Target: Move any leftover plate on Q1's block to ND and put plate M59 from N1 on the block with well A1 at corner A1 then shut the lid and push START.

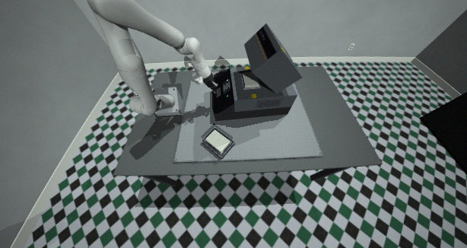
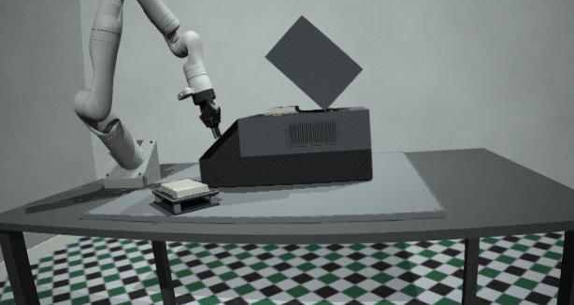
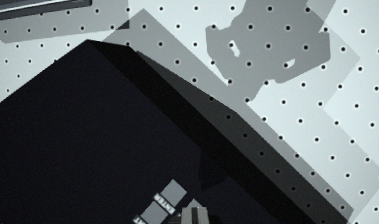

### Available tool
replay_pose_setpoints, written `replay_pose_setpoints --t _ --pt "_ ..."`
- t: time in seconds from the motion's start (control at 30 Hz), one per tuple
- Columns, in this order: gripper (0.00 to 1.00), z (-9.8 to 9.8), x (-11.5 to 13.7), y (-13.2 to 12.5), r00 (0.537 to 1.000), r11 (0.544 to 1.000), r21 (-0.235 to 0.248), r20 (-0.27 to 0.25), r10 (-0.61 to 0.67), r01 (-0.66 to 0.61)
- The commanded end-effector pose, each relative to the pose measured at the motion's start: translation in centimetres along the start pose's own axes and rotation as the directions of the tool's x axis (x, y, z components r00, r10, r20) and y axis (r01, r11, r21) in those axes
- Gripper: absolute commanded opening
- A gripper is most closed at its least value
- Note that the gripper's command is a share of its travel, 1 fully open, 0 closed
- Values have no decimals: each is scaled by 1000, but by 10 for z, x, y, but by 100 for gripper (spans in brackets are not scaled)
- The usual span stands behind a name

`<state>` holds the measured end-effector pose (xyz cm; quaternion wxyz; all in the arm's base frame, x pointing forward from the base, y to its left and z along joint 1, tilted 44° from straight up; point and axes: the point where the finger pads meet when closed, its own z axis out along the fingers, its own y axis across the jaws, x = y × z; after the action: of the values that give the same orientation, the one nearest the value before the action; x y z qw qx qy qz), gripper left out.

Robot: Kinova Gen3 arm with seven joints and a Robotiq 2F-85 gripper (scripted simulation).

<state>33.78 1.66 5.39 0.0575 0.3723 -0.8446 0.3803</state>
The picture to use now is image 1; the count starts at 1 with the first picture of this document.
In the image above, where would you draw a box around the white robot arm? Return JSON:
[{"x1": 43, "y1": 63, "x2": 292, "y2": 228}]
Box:
[{"x1": 87, "y1": 0, "x2": 211, "y2": 116}]

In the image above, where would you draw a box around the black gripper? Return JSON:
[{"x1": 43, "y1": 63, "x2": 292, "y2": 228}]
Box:
[{"x1": 203, "y1": 72, "x2": 218, "y2": 94}]

